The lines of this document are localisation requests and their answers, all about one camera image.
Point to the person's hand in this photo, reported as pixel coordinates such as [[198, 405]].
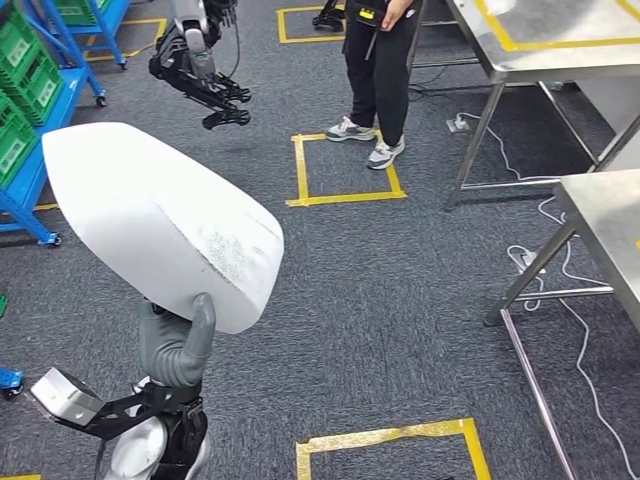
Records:
[[397, 12]]

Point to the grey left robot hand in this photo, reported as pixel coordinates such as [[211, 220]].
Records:
[[167, 351]]

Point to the black yellow remote controller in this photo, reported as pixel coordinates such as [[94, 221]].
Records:
[[365, 14]]

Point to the white plastic car part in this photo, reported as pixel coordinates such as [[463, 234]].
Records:
[[150, 218]]

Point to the person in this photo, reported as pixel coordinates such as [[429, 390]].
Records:
[[385, 79]]

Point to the black robot foot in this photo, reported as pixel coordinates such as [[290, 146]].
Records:
[[330, 20]]

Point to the white plastic piece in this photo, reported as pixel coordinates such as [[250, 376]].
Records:
[[500, 6]]

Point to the white power strip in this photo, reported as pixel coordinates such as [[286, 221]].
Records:
[[457, 124], [527, 257]]

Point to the yellow floor tape square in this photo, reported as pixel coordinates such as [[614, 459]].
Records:
[[345, 197], [282, 26], [390, 434], [161, 28]]

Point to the yellow tape on steel table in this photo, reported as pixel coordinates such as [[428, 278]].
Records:
[[550, 44]]

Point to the steel table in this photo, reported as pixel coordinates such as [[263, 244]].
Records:
[[550, 60]]

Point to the yellow floor tape strip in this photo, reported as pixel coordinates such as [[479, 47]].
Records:
[[45, 207], [20, 478]]

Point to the black and silver humanoid robot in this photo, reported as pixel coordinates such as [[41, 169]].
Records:
[[192, 53]]

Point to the green plastic crate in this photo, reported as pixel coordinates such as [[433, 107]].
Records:
[[30, 73], [12, 146], [75, 10]]

